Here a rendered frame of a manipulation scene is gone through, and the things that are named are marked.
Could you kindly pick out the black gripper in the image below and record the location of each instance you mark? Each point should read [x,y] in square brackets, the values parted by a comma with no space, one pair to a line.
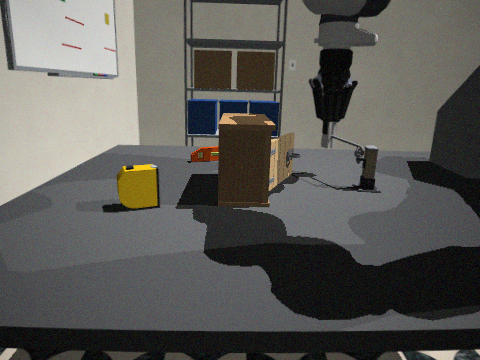
[335,72]

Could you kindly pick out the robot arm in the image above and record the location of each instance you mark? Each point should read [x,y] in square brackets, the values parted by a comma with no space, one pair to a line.
[338,26]

